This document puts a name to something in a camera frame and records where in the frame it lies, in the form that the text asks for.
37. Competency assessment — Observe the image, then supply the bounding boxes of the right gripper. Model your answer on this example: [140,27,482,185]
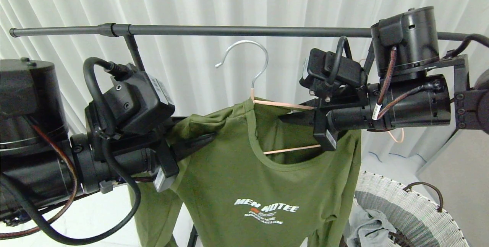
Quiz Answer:
[279,74,452,151]

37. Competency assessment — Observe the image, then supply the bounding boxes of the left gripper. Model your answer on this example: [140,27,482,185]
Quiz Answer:
[0,132,218,221]

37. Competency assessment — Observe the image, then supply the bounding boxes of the green printed t-shirt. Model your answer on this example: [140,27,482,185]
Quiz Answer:
[128,98,361,247]

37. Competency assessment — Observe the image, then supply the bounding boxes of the black clothes rack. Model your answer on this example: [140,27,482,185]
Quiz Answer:
[10,23,489,247]

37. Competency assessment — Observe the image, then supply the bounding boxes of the white laundry basket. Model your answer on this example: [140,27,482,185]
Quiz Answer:
[344,171,470,247]

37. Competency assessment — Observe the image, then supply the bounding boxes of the pale grey shorts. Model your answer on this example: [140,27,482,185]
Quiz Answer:
[348,209,394,247]

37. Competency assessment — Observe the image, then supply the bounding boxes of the white curtain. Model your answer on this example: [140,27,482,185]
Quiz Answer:
[0,0,489,163]

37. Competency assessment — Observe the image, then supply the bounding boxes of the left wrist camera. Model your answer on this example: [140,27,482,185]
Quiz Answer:
[84,63,176,152]

